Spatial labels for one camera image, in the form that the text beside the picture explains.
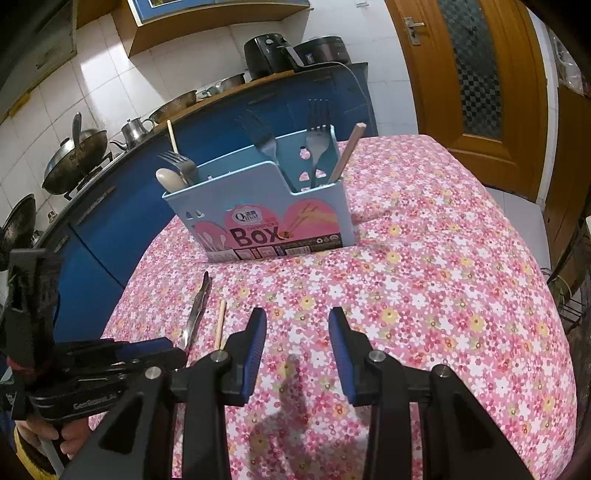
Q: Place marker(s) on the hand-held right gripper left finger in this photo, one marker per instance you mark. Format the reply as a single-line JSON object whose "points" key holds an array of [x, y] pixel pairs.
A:
{"points": [[256, 355]]}

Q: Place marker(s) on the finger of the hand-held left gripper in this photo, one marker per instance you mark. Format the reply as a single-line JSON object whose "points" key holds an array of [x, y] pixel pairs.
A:
{"points": [[143, 347], [171, 357]]}

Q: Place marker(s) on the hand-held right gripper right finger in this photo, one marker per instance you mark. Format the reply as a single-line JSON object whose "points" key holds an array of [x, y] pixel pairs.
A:
{"points": [[341, 355]]}

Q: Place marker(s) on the wooden chopstick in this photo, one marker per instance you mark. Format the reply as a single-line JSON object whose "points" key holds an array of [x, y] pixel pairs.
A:
{"points": [[171, 136], [220, 325], [348, 147]]}

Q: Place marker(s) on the steel table knife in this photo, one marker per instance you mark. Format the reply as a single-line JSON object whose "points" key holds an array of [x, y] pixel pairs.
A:
{"points": [[196, 314]]}

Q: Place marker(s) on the beige plastic spoon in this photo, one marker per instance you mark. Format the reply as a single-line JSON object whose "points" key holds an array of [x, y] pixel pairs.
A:
{"points": [[167, 179]]}

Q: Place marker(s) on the blue plastic utensil box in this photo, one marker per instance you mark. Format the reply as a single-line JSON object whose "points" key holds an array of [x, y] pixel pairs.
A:
{"points": [[240, 184]]}

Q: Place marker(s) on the steel fork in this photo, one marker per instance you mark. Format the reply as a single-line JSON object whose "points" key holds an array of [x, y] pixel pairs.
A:
{"points": [[182, 164], [316, 143], [263, 143]]}

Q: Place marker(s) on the person's left forearm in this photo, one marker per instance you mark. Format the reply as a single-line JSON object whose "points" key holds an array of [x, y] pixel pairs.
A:
{"points": [[32, 461]]}

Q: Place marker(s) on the person's left hand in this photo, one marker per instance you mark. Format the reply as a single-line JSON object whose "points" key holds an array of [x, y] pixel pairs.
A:
{"points": [[74, 443]]}

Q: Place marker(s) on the dark wok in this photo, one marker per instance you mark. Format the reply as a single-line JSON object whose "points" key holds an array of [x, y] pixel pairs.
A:
{"points": [[74, 157], [18, 221]]}

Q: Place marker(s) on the blue kitchen cabinet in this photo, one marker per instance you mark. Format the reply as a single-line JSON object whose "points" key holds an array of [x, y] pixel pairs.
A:
{"points": [[115, 230]]}

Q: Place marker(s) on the pink floral tablecloth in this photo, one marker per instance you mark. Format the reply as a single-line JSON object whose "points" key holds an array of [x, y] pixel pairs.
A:
{"points": [[438, 300]]}

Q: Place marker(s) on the steel kettle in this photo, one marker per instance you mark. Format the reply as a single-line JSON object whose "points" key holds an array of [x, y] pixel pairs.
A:
{"points": [[131, 131]]}

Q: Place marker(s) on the steel colander bowl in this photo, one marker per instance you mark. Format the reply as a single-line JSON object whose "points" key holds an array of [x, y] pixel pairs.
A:
{"points": [[175, 106]]}

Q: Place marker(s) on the wooden door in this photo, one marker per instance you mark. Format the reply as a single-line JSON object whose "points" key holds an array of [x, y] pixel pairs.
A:
{"points": [[475, 92]]}

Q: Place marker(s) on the black air fryer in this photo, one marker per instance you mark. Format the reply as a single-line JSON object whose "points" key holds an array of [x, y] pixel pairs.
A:
{"points": [[268, 55]]}

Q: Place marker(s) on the black rice cooker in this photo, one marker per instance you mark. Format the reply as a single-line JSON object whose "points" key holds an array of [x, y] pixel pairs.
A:
{"points": [[323, 50]]}

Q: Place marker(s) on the wooden wall cabinet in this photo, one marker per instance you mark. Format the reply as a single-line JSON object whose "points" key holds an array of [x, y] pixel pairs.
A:
{"points": [[207, 27]]}

